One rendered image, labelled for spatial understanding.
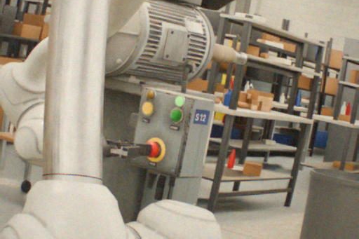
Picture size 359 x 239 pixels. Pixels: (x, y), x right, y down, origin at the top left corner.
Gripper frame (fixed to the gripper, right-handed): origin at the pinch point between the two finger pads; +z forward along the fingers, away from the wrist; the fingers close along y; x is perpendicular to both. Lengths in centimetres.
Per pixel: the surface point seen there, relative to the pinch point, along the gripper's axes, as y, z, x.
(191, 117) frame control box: 8.0, 7.1, 9.8
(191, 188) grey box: -6.9, 35.4, -12.3
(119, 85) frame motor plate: -23.0, 15.3, 13.2
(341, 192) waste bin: -54, 266, -34
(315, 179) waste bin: -76, 269, -30
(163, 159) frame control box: 3.0, 6.2, -1.7
